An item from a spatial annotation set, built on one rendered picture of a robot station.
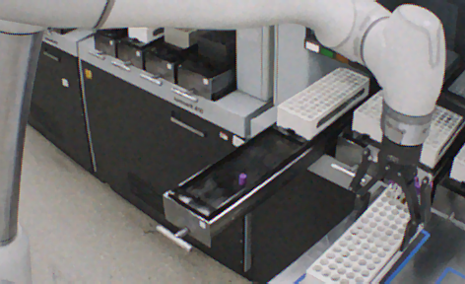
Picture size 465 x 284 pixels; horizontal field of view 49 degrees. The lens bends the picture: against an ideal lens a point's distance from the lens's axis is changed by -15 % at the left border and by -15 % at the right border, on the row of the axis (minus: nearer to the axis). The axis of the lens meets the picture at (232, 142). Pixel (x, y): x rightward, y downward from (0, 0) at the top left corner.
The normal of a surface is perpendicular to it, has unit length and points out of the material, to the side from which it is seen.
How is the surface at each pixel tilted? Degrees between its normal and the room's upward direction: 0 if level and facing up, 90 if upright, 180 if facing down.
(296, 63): 90
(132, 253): 0
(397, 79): 91
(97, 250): 0
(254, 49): 90
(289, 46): 90
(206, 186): 0
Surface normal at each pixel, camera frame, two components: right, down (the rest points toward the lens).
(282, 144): -0.01, -0.82
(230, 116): -0.67, 0.43
